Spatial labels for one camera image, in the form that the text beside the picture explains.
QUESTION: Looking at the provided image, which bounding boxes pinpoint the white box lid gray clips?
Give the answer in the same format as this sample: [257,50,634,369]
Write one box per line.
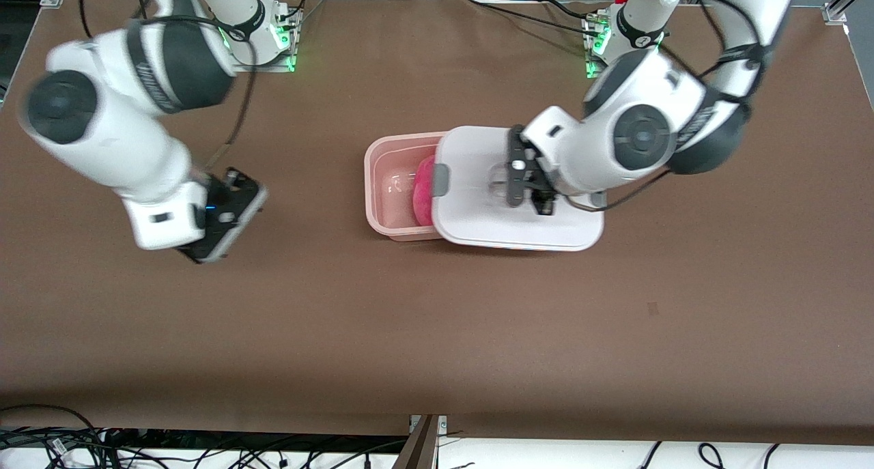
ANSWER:
[430,126,606,253]

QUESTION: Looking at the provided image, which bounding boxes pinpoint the long black table cable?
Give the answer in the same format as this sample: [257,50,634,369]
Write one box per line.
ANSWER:
[466,0,591,36]

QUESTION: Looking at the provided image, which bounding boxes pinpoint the pink round plush toy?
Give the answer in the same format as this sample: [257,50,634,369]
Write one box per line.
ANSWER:
[412,155,438,227]

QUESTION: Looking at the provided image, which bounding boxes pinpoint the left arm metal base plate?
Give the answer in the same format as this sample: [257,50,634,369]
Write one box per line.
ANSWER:
[582,12,615,81]

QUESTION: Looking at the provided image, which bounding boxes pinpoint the black looped floor cable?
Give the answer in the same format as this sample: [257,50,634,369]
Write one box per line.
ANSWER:
[0,404,110,469]

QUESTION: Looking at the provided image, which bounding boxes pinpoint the brown wooden post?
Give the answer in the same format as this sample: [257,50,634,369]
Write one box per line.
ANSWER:
[394,414,439,469]

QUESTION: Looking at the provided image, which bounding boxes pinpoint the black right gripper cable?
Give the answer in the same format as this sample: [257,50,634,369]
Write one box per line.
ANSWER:
[201,18,260,173]

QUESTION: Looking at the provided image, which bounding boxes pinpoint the short black table cable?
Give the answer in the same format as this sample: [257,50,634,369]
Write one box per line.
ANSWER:
[533,0,602,20]

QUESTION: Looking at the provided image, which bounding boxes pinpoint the brown table cover sheet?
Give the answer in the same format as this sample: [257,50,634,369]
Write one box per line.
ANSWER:
[0,0,874,446]

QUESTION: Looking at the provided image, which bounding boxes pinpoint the pink plastic storage box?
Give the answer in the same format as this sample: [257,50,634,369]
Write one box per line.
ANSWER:
[364,133,451,242]

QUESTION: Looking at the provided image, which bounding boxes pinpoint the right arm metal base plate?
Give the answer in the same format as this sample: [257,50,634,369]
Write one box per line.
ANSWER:
[232,0,298,72]

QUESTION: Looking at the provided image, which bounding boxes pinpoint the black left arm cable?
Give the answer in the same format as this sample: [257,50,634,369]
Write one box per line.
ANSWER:
[563,0,776,214]

